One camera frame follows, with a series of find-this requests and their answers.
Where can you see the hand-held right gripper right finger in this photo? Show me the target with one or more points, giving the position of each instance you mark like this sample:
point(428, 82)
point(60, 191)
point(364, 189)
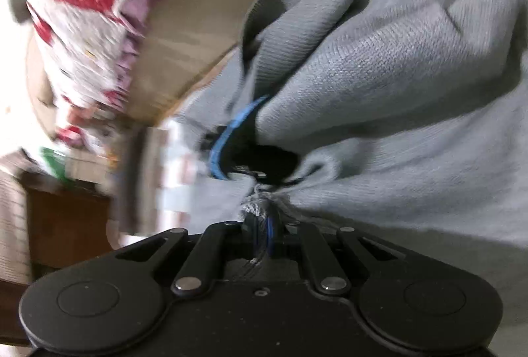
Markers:
point(270, 235)

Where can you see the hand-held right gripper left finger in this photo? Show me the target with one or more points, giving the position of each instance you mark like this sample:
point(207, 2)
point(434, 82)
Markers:
point(206, 253)

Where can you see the grey sweater with cat patch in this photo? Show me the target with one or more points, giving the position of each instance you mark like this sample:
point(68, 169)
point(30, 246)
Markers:
point(392, 92)

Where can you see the checkered plush mat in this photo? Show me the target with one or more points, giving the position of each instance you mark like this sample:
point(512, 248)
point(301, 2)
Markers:
point(177, 175)

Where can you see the brown wooden drawer cabinet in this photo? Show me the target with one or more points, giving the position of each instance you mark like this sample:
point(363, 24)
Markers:
point(66, 225)

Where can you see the green plastic bag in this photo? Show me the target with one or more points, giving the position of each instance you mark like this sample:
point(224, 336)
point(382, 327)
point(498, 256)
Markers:
point(53, 161)

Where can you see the white quilted bedspread red print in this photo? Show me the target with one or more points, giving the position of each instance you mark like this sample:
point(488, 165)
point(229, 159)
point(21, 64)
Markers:
point(82, 31)

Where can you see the beige bed frame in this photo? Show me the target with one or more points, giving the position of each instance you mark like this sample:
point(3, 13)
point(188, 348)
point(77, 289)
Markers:
point(206, 10)

